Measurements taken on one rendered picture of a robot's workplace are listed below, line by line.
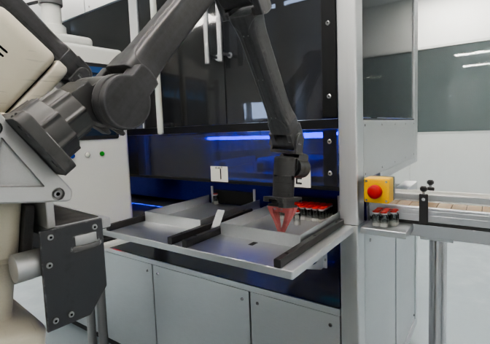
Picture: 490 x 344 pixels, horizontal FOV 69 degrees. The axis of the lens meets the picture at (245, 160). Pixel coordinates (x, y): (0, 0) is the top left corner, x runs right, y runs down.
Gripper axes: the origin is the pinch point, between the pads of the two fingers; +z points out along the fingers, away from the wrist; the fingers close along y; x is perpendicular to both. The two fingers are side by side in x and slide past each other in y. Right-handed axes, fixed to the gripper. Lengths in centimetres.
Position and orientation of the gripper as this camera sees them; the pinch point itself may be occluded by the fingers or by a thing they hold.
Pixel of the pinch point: (281, 231)
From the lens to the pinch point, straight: 96.8
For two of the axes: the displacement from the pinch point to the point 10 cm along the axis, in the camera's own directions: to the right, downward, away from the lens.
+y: 5.7, 0.6, 8.2
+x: -8.2, -0.2, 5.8
